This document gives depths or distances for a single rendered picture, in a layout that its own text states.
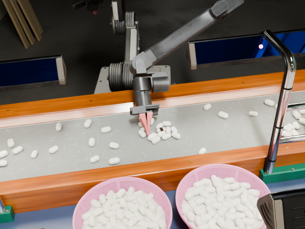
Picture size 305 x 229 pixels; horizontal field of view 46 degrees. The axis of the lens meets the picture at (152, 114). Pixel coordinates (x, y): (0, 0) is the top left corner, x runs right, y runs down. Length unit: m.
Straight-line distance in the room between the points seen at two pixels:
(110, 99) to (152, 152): 0.33
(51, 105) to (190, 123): 0.54
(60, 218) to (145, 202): 0.26
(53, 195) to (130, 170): 0.24
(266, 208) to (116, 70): 1.08
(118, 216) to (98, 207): 0.07
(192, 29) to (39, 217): 0.83
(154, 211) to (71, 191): 0.26
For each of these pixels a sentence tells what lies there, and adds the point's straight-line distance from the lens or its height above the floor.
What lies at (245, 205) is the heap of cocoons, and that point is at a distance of 1.07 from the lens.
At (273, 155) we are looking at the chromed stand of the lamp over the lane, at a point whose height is 0.79.
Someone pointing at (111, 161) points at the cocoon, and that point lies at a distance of 1.16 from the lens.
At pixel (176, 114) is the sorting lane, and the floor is 0.74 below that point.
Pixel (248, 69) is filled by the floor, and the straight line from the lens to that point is 3.17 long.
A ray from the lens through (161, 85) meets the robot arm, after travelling 1.28.
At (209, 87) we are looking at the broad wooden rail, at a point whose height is 0.76.
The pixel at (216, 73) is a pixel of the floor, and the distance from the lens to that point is 3.08.
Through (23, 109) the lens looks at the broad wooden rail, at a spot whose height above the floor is 0.77.
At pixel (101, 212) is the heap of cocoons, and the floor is 0.74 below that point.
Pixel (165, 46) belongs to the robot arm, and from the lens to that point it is 1.32.
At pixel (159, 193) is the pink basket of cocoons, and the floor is 0.76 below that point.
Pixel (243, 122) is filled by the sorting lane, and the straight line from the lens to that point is 1.34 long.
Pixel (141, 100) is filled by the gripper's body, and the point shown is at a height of 0.85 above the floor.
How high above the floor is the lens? 1.56
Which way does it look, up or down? 37 degrees down
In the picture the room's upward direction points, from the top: 3 degrees counter-clockwise
